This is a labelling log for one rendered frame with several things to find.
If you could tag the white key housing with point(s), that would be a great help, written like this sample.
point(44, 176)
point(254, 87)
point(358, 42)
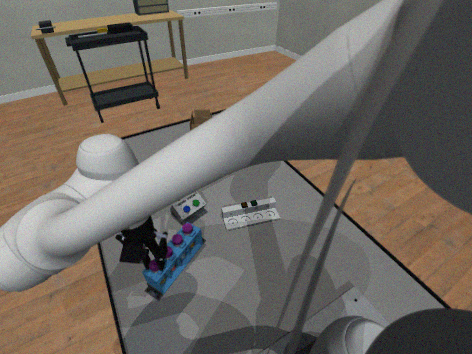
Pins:
point(189, 208)

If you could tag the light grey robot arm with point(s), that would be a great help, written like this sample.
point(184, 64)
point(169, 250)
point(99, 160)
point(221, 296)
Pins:
point(303, 113)

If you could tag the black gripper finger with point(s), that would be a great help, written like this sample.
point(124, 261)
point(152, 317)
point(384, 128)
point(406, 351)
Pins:
point(122, 239)
point(158, 251)

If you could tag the brown cardboard box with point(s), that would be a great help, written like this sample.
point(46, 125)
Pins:
point(200, 117)

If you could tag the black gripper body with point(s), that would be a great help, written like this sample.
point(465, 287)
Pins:
point(145, 230)

